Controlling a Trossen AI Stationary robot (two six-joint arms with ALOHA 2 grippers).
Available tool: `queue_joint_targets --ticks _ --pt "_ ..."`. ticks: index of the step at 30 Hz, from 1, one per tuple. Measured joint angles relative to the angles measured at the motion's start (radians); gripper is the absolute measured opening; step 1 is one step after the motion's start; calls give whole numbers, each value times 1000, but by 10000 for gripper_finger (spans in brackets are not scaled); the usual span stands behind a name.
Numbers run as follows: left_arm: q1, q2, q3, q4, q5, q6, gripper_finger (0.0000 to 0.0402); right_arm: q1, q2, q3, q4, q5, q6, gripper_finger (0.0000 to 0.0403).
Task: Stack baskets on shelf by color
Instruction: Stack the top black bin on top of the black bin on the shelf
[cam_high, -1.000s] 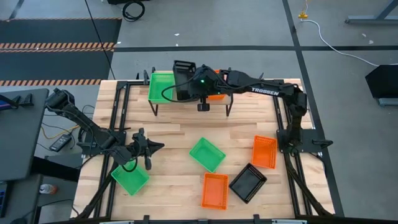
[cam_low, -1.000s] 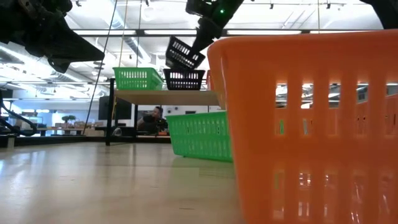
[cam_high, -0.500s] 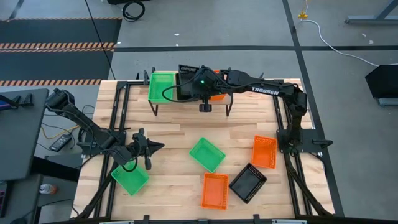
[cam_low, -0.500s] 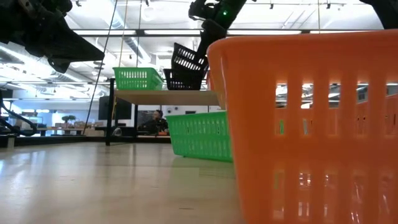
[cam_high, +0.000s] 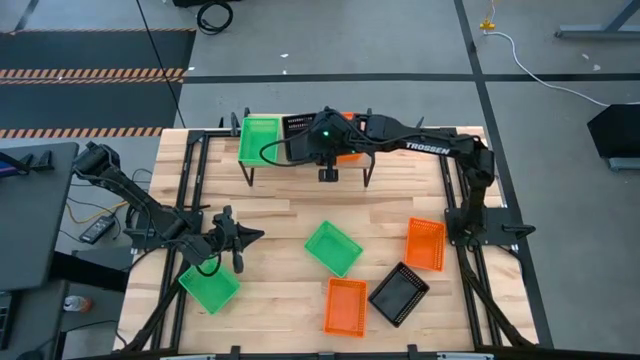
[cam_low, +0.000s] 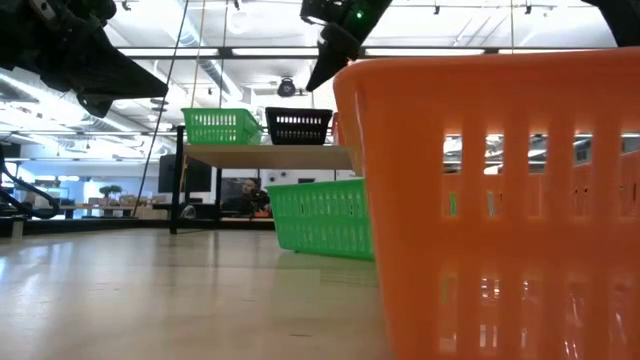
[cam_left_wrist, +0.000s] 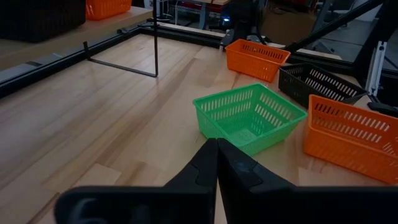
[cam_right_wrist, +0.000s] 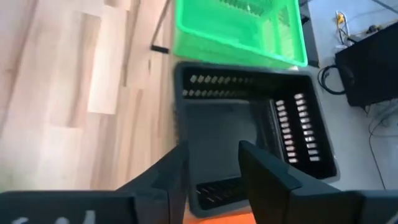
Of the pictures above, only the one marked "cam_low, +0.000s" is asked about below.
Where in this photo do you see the black plastic slotted basket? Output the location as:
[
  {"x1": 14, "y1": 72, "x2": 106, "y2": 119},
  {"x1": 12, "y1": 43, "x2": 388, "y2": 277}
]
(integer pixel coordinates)
[{"x1": 264, "y1": 106, "x2": 334, "y2": 147}]

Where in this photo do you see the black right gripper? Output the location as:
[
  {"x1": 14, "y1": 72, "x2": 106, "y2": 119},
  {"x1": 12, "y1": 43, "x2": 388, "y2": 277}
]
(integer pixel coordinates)
[{"x1": 305, "y1": 0, "x2": 394, "y2": 94}]

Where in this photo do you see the orange plastic slotted basket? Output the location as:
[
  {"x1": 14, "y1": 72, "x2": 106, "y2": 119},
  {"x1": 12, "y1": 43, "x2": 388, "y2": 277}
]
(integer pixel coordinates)
[
  {"x1": 332, "y1": 47, "x2": 640, "y2": 360},
  {"x1": 330, "y1": 111, "x2": 347, "y2": 147}
]

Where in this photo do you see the long black hanging cable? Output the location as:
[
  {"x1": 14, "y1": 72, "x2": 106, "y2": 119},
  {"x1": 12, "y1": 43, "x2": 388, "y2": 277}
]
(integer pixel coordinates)
[{"x1": 130, "y1": 0, "x2": 190, "y2": 219}]

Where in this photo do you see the black computer monitor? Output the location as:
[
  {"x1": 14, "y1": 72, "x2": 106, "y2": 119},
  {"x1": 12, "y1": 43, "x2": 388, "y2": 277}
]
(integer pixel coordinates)
[{"x1": 157, "y1": 153, "x2": 214, "y2": 195}]

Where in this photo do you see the person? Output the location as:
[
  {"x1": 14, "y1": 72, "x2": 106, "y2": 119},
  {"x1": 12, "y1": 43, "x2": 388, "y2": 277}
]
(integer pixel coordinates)
[{"x1": 222, "y1": 177, "x2": 272, "y2": 217}]

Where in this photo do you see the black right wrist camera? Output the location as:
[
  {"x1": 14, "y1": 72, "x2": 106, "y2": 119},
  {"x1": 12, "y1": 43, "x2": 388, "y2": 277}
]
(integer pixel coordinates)
[{"x1": 299, "y1": 0, "x2": 332, "y2": 26}]

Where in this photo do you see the wooden shelf with black legs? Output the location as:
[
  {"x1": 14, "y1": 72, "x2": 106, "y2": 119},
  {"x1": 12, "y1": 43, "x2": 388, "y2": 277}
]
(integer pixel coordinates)
[{"x1": 169, "y1": 124, "x2": 355, "y2": 236}]

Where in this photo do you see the round black ceiling spotlight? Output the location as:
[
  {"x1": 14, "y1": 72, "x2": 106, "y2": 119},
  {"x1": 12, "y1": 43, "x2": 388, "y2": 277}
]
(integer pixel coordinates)
[{"x1": 276, "y1": 77, "x2": 298, "y2": 99}]

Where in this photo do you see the green plastic slotted basket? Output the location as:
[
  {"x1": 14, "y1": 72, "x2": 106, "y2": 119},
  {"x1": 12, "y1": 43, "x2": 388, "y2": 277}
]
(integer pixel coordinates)
[
  {"x1": 180, "y1": 107, "x2": 264, "y2": 147},
  {"x1": 264, "y1": 178, "x2": 376, "y2": 262}
]

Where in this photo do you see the black aluminium rig frame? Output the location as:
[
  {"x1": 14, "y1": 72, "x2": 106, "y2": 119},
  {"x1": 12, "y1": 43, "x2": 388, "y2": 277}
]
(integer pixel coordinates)
[{"x1": 0, "y1": 214, "x2": 276, "y2": 241}]

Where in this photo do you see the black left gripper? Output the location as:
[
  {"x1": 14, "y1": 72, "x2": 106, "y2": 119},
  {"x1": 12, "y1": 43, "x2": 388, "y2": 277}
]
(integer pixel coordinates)
[{"x1": 0, "y1": 0, "x2": 170, "y2": 120}]

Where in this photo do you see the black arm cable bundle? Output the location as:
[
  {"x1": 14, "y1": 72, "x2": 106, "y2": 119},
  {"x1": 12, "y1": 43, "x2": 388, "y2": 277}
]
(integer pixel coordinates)
[{"x1": 0, "y1": 144, "x2": 62, "y2": 221}]

